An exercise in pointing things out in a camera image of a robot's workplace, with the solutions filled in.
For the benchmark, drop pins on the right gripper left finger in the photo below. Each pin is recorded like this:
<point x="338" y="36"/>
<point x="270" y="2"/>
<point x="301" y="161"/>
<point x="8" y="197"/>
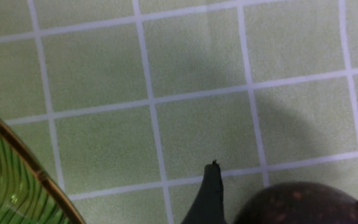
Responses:
<point x="208" y="205"/>

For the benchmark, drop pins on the green checkered tablecloth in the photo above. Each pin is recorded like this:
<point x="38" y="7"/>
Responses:
<point x="125" y="101"/>

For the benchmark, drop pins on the green leaf-shaped glass plate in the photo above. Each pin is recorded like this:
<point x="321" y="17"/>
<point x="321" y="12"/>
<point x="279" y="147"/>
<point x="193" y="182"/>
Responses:
<point x="28" y="194"/>

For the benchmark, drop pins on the purple mangosteen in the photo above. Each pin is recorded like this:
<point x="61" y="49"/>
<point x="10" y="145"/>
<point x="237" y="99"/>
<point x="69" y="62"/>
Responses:
<point x="299" y="202"/>

